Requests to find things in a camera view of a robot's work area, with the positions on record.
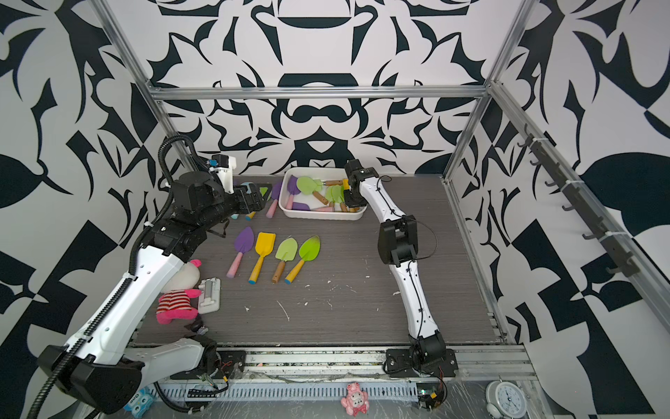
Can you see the white brush block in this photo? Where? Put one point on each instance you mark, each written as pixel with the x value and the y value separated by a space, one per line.
pixel 210 298

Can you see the green shovel brown wooden handle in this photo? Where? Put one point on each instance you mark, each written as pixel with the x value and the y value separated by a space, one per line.
pixel 335 196

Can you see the blue owl toy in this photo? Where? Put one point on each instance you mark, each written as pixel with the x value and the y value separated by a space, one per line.
pixel 139 403

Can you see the black wall hook rack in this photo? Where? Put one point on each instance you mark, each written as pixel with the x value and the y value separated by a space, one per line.
pixel 584 203

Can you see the white plastic storage box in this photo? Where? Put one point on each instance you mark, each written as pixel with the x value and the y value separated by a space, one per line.
pixel 322 174

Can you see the yellow toy shovel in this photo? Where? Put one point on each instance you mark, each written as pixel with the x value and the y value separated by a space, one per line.
pixel 264 246

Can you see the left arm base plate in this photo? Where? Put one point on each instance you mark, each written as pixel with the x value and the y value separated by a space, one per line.
pixel 221 363

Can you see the small green circuit board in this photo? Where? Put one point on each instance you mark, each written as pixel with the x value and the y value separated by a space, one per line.
pixel 430 395

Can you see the purple pointed shovel pink handle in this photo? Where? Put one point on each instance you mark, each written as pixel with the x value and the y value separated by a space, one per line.
pixel 244 242

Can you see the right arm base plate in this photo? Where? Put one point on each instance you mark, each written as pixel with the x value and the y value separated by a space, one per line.
pixel 406 363

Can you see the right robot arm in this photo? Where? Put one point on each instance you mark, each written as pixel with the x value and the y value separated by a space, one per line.
pixel 398 247

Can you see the pink striped plush doll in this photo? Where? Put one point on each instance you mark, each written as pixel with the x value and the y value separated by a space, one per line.
pixel 177 295

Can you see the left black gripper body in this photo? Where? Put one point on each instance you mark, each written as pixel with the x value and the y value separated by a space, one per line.
pixel 227 209

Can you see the pink bear toy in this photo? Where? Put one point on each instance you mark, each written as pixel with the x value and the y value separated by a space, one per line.
pixel 356 401

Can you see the green pointed shovel yellow handle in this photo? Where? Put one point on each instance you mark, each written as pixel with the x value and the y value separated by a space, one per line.
pixel 308 251

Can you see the white alarm clock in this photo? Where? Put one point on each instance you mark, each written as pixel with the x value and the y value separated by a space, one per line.
pixel 505 400

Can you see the white slotted cable duct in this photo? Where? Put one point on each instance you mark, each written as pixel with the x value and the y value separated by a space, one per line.
pixel 295 392

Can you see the purple shovel lying in box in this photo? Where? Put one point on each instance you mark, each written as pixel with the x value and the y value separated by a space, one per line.
pixel 305 207

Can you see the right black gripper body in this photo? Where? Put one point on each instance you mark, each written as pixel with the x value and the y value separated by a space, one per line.
pixel 352 198

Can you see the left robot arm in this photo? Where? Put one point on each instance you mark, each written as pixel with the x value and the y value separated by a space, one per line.
pixel 96 366

